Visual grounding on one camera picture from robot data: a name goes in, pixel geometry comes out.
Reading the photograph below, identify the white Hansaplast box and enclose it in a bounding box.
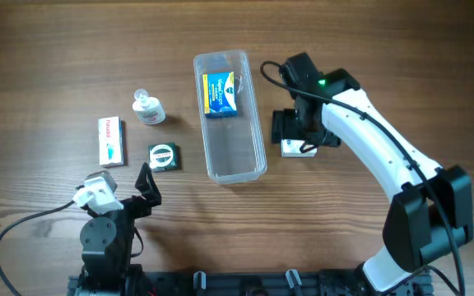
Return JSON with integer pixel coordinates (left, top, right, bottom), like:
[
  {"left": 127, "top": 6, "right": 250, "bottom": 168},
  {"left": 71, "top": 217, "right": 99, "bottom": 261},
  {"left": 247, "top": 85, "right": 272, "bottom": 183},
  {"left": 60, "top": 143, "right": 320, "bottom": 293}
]
[{"left": 281, "top": 139, "right": 318, "bottom": 158}]

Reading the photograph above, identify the dark green round-logo box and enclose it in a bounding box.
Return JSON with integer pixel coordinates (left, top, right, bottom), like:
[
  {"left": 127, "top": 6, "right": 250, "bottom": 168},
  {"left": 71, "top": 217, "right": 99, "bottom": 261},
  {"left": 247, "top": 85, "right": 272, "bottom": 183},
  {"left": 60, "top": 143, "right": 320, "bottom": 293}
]
[{"left": 148, "top": 142, "right": 179, "bottom": 172}]

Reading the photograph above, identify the clear plastic container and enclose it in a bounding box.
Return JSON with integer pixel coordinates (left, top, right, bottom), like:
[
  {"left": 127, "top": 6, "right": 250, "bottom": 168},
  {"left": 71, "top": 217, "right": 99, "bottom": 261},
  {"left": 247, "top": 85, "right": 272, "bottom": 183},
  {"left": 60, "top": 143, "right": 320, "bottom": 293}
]
[{"left": 193, "top": 50, "right": 267, "bottom": 184}]

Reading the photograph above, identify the blue VapoDrops box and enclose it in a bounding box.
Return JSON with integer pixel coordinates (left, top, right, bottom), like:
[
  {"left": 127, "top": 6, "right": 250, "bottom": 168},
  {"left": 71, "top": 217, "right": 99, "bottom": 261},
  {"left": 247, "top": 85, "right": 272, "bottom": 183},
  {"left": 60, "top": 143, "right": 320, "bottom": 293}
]
[{"left": 202, "top": 72, "right": 238, "bottom": 118}]

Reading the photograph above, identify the small white lotion bottle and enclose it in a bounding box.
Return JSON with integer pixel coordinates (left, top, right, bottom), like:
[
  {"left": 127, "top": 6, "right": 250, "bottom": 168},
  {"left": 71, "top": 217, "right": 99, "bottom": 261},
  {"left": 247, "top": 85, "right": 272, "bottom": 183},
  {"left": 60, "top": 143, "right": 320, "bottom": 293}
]
[{"left": 132, "top": 89, "right": 165, "bottom": 125}]

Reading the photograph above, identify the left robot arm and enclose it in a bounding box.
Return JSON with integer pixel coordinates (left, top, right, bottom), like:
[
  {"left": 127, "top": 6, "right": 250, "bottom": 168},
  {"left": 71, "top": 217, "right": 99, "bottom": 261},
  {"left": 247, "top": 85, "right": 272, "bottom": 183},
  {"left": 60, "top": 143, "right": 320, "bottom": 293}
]
[{"left": 67, "top": 163, "right": 162, "bottom": 296}]

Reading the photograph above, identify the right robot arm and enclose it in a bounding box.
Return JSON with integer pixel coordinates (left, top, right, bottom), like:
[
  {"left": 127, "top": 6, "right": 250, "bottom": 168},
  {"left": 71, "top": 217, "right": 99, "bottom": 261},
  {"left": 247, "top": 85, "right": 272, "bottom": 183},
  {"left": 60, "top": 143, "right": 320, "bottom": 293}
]
[{"left": 272, "top": 53, "right": 474, "bottom": 295}]

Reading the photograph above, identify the white Panadol box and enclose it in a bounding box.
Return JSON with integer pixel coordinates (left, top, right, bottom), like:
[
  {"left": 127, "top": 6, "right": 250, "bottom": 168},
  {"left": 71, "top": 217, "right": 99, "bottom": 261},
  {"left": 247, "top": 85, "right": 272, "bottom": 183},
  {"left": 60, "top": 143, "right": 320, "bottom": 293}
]
[{"left": 98, "top": 117, "right": 124, "bottom": 167}]

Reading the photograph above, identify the right black cable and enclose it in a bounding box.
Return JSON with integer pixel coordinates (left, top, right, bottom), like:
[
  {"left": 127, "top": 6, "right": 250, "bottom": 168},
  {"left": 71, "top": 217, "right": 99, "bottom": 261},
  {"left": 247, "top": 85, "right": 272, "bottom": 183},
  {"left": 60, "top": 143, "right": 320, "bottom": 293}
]
[{"left": 259, "top": 60, "right": 467, "bottom": 296}]

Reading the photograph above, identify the black cable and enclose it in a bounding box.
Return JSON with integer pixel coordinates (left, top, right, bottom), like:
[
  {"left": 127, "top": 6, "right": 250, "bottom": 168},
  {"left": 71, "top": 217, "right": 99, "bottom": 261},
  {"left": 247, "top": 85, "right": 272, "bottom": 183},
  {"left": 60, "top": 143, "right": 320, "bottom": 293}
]
[
  {"left": 259, "top": 60, "right": 467, "bottom": 296},
  {"left": 0, "top": 200, "right": 76, "bottom": 296}
]

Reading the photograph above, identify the left black cable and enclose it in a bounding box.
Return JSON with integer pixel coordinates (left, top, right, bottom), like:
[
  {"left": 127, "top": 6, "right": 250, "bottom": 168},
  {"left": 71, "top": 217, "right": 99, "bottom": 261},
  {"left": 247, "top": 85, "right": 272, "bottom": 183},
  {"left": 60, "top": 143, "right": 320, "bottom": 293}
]
[{"left": 0, "top": 200, "right": 76, "bottom": 296}]

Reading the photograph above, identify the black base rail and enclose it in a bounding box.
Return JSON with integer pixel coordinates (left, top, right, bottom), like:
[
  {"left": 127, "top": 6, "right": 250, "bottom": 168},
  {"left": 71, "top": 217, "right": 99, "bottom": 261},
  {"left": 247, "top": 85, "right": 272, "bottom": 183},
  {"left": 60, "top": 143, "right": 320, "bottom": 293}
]
[{"left": 67, "top": 269, "right": 434, "bottom": 296}]

